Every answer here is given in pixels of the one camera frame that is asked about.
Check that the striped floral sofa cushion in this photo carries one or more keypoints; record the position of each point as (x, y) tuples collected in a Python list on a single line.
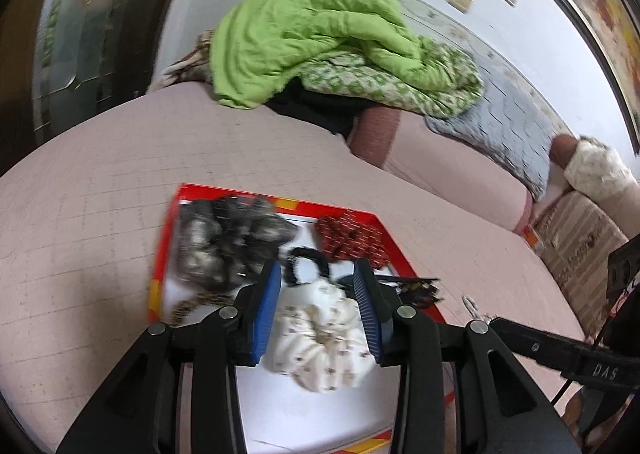
[(575, 244)]

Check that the leopard print hair band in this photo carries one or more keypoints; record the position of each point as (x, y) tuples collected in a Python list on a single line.
[(192, 308)]

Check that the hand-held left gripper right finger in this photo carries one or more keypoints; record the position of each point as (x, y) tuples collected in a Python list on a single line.
[(371, 319)]

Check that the black hair band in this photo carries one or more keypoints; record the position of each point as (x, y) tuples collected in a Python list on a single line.
[(302, 264)]

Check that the beige patterned blanket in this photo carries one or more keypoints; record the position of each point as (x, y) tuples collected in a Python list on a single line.
[(187, 62)]

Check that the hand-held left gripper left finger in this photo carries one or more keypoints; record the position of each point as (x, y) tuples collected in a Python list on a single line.
[(265, 314)]

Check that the dark patterned hair clip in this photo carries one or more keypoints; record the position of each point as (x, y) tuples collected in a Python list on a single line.
[(415, 291)]

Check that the pink bolster cushion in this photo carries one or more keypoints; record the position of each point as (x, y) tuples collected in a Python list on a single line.
[(450, 169)]

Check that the green quilt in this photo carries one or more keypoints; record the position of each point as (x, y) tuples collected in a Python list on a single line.
[(320, 44)]

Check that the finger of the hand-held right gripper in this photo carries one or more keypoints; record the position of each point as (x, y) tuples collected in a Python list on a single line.
[(535, 344)]

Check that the white dotted scrunchie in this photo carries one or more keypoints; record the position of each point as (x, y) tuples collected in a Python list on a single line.
[(320, 344)]

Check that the red dotted scrunchie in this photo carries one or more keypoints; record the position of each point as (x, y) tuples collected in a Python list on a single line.
[(355, 239)]

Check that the grey black scrunchie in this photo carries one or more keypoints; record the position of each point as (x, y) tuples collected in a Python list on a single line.
[(225, 239)]

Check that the white floral cloth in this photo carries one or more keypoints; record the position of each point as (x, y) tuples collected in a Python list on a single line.
[(597, 169)]

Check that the grey quilted pillow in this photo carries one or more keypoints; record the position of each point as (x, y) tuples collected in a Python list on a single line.
[(500, 134)]

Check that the wooden door with glass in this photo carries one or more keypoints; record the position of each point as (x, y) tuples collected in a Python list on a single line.
[(85, 19)]

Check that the red shallow box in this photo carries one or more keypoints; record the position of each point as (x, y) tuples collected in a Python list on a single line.
[(300, 409)]

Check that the orange plastic tag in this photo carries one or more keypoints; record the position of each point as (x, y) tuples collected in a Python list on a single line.
[(532, 236)]

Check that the black cloth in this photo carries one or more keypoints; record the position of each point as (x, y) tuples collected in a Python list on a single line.
[(320, 112)]

